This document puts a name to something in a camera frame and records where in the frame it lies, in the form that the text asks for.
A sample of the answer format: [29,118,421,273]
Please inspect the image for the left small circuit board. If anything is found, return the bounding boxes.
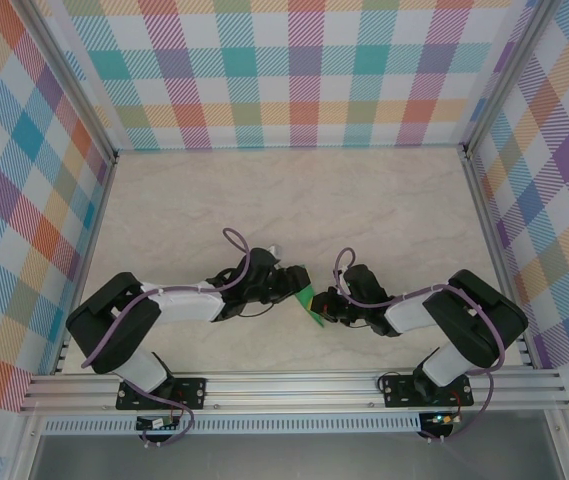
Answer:
[135,415,181,431]

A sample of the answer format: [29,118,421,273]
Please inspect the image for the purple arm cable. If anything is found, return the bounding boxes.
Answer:
[81,228,253,449]
[333,247,508,444]

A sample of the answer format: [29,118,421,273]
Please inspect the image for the perforated metal cable tray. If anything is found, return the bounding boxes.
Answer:
[41,418,423,435]

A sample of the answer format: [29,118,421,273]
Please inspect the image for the aluminium front rail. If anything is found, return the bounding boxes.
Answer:
[18,367,569,414]

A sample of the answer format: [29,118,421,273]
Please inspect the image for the aluminium frame post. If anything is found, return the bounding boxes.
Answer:
[22,0,120,164]
[461,0,558,161]

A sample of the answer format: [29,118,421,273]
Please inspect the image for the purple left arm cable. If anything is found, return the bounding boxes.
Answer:
[81,228,253,449]

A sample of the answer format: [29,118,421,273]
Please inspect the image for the green paper sheet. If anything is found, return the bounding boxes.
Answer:
[293,284,326,329]

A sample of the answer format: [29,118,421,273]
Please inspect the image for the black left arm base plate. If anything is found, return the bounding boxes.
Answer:
[115,377,209,412]

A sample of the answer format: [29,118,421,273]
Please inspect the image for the grey metal lower panel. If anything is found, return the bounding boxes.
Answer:
[28,433,565,480]

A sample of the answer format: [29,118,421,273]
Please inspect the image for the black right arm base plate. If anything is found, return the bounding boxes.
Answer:
[379,375,474,409]

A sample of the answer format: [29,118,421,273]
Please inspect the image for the aluminium rail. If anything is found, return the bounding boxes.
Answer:
[18,367,569,414]
[462,152,536,370]
[52,152,119,375]

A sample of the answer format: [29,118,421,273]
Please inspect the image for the aluminium left side rail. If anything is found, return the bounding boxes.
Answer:
[52,152,119,375]

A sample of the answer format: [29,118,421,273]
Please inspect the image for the aluminium right side rail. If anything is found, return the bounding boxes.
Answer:
[462,152,536,370]

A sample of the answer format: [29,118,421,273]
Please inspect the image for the aluminium right frame post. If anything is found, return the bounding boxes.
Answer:
[461,0,558,161]

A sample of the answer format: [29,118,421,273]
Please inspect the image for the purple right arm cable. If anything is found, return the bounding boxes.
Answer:
[333,247,508,444]

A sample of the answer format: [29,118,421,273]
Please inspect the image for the aluminium left frame post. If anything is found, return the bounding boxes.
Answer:
[22,0,120,164]

